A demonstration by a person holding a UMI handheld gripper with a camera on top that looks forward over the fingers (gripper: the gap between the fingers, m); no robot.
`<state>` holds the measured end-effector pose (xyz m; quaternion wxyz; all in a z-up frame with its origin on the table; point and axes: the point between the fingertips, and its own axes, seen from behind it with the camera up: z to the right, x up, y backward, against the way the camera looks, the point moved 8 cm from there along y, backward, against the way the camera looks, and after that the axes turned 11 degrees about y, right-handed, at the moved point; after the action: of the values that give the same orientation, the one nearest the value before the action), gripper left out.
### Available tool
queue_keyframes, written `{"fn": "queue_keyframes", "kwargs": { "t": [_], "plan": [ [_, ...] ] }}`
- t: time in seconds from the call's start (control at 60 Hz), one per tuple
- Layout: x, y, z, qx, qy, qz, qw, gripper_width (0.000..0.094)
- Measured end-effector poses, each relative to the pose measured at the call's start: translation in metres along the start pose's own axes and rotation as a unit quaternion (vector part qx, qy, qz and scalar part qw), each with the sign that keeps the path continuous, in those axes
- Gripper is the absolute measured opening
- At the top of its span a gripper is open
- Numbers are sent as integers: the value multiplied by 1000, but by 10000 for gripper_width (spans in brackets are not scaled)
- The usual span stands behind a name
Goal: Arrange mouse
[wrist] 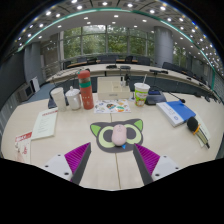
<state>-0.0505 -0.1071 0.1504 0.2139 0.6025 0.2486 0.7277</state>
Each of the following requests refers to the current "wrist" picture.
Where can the pink computer mouse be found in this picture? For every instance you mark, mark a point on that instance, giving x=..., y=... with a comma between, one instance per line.
x=119, y=135

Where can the white paper sheets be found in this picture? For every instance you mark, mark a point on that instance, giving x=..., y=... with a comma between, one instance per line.
x=205, y=128

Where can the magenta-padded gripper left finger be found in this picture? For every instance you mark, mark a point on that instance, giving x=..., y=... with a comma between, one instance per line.
x=75, y=159

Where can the round ceiling lights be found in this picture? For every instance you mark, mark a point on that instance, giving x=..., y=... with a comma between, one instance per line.
x=79, y=7

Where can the white lidded ceramic mug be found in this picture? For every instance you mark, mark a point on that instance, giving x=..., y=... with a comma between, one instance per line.
x=73, y=99

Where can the green-printed paper drink cup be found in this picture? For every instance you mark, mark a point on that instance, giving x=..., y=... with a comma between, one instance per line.
x=141, y=95

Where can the red fan-print magazine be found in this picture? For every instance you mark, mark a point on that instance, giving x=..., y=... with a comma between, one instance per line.
x=23, y=146

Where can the curved wooden conference table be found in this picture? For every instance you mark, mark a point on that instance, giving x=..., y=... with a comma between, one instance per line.
x=140, y=69

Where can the white paper cup stack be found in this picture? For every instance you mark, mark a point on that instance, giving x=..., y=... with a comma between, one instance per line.
x=59, y=99

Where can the dark office chairs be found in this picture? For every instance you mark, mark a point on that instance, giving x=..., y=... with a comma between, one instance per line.
x=144, y=60

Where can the colourful sticker sheet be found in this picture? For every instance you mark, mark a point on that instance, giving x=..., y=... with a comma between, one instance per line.
x=111, y=106

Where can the cream cardboard box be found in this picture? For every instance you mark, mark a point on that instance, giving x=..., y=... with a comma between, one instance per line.
x=113, y=90

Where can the cream paper booklet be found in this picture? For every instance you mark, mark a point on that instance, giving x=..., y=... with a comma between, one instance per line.
x=45, y=123

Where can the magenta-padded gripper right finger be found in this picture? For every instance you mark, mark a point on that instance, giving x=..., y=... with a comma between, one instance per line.
x=149, y=160

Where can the black cat-face mouse pad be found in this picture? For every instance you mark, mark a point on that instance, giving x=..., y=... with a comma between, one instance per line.
x=103, y=135

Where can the blue and white book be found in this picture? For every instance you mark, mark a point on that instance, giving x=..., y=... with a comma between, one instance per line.
x=176, y=112

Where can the black handheld microphone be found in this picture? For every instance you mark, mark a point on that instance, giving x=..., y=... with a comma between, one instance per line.
x=192, y=124

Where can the red drink bottle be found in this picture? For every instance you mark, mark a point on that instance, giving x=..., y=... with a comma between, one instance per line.
x=86, y=91

